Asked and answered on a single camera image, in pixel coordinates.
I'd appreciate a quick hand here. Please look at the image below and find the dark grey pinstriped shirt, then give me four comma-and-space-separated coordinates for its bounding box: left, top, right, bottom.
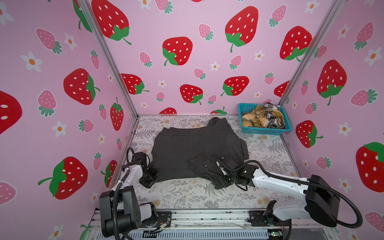
152, 117, 249, 190

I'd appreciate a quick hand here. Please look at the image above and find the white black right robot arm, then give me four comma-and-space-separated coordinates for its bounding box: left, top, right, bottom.
218, 163, 340, 227

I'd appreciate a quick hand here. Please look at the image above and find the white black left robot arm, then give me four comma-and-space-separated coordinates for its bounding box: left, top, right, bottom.
100, 165, 158, 240

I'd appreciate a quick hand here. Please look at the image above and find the yellow plaid shirt in basket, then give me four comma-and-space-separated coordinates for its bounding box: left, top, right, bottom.
242, 105, 268, 128

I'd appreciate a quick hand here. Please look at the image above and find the grey white shirt in basket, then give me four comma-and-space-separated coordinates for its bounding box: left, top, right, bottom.
264, 103, 286, 129

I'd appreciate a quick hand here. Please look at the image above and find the teal plastic basket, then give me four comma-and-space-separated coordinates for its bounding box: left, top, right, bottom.
238, 103, 292, 136

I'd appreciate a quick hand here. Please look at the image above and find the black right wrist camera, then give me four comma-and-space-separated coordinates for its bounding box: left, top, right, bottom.
217, 157, 240, 172

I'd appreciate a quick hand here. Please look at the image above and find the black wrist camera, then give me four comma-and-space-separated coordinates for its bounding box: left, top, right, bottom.
130, 152, 150, 170
217, 157, 240, 172

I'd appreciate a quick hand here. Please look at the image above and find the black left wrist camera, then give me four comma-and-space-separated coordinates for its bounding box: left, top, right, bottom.
130, 152, 150, 170

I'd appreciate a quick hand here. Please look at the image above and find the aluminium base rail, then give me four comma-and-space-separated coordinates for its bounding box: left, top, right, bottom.
82, 208, 343, 240

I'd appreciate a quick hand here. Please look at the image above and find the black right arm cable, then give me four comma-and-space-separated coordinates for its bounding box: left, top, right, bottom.
209, 153, 364, 229

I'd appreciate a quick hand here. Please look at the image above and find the aluminium left corner post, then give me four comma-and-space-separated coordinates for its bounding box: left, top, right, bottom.
79, 1, 139, 119

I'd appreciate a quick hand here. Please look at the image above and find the aluminium corner post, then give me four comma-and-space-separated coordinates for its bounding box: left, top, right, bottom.
79, 1, 139, 119
279, 0, 345, 106

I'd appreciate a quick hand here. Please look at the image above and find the aluminium right corner post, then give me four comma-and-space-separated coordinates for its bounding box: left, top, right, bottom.
279, 0, 345, 106

